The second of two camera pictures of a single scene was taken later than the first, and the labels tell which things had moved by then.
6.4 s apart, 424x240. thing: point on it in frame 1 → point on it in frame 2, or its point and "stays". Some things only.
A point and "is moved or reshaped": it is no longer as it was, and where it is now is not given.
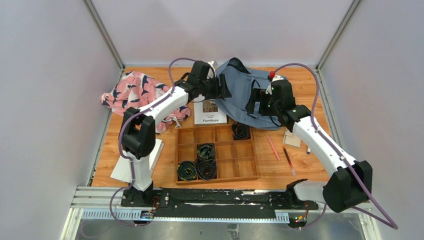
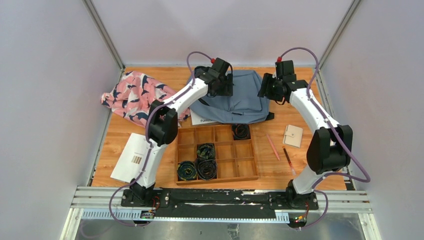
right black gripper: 258,95 → 264,90
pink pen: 270,142 stays
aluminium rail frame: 104,203 stays
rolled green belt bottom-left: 186,170 stays
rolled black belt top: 240,131 stays
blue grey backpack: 240,81 is moved or reshaped
